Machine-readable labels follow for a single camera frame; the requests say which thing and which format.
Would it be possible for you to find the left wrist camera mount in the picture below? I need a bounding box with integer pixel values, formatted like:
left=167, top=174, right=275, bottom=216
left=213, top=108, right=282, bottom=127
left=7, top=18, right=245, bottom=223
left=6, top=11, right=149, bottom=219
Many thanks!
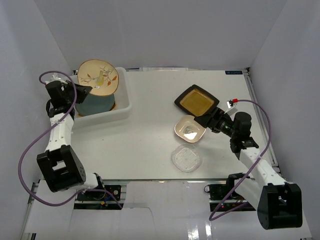
left=44, top=73, right=67, bottom=85

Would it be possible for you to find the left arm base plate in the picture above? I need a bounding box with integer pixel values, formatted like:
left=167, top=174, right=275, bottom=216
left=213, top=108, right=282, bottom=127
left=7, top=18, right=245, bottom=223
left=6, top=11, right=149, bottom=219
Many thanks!
left=74, top=184, right=124, bottom=210

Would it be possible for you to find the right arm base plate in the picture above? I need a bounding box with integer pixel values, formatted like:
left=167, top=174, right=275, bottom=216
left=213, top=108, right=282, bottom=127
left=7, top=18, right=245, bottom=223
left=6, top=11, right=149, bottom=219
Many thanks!
left=203, top=183, right=255, bottom=212

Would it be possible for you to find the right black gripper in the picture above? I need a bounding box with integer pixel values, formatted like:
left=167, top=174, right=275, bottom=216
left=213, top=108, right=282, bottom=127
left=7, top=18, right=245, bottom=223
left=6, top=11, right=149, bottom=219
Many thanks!
left=194, top=107, right=238, bottom=139

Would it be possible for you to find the cream bird pattern plate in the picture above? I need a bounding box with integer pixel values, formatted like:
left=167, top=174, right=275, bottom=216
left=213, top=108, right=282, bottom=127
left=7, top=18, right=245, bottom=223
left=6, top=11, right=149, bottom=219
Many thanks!
left=77, top=59, right=120, bottom=97

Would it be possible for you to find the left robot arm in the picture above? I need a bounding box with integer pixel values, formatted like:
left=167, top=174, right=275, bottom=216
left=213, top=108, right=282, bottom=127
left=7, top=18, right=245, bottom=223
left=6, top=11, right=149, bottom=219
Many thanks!
left=36, top=80, right=106, bottom=200

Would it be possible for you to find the teal round plate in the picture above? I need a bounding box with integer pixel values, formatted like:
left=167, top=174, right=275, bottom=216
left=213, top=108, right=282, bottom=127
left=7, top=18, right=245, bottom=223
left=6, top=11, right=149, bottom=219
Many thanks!
left=75, top=94, right=115, bottom=117

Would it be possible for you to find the blue label sticker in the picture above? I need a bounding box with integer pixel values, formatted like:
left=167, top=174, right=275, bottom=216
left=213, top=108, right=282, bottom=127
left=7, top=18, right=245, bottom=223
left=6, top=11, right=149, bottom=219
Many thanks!
left=225, top=70, right=243, bottom=75

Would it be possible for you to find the aluminium table frame rail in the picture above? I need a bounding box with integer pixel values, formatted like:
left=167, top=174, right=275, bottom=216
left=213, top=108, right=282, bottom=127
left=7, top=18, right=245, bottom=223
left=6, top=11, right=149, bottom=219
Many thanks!
left=243, top=67, right=282, bottom=177

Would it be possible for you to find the white plastic bin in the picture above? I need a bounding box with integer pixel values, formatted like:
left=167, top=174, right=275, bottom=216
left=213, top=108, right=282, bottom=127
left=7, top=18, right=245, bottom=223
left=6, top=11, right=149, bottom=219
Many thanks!
left=72, top=67, right=133, bottom=130

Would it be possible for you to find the beige square bowl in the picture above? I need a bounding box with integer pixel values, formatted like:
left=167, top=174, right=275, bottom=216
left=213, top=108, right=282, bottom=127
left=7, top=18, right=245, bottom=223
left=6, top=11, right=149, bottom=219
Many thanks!
left=174, top=115, right=206, bottom=143

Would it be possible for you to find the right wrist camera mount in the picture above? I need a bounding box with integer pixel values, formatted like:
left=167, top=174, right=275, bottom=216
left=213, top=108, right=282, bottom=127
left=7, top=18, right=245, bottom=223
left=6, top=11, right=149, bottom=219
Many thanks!
left=225, top=98, right=238, bottom=116

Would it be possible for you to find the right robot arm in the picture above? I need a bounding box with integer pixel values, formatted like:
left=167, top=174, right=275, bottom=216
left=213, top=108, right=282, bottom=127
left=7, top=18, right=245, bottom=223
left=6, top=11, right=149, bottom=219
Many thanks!
left=194, top=108, right=303, bottom=230

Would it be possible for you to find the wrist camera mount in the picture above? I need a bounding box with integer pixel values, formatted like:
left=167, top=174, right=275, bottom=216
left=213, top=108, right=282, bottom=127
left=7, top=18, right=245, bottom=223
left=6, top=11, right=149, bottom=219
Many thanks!
left=225, top=98, right=238, bottom=116
left=44, top=73, right=67, bottom=85

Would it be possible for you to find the black and amber square plate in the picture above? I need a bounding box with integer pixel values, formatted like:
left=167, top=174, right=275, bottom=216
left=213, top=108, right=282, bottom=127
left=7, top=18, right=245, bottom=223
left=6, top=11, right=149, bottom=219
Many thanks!
left=174, top=84, right=220, bottom=117

